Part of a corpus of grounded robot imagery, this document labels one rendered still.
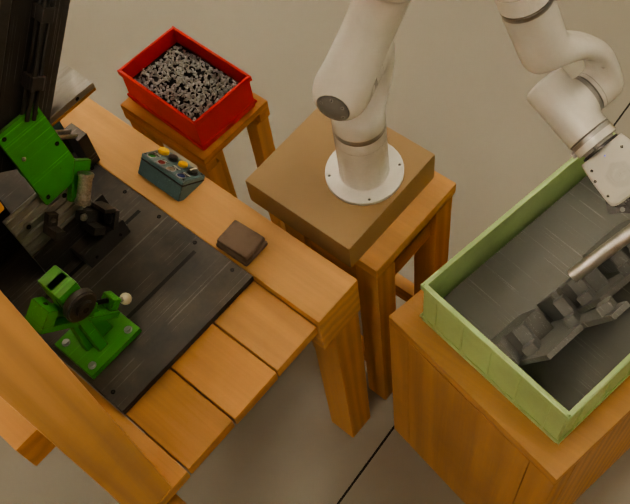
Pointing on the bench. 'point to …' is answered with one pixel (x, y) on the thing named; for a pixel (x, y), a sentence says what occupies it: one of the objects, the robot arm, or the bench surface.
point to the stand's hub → (79, 305)
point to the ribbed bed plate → (30, 229)
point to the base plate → (207, 298)
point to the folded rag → (241, 243)
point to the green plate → (38, 154)
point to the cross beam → (12, 426)
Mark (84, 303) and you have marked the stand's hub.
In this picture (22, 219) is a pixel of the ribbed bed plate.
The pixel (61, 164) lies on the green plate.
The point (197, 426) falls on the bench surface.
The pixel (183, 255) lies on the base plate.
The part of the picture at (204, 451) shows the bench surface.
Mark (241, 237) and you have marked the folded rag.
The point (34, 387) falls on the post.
